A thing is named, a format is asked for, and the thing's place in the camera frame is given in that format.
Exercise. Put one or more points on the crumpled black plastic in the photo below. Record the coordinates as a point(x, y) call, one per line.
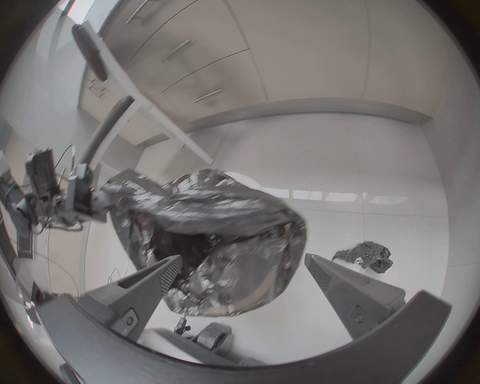
point(369, 255)

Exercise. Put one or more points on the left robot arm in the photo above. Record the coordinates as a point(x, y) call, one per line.
point(41, 176)

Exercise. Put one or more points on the black plastic bag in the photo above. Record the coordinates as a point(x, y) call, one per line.
point(225, 225)

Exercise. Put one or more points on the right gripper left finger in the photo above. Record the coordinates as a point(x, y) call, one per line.
point(142, 296)

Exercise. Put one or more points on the white trash bin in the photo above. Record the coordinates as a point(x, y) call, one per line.
point(249, 179)

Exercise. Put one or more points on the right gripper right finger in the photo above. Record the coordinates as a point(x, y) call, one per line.
point(356, 296)

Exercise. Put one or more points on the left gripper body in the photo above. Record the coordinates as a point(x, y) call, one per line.
point(80, 202)

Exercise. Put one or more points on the beige cabinet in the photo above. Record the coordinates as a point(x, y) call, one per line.
point(300, 56)

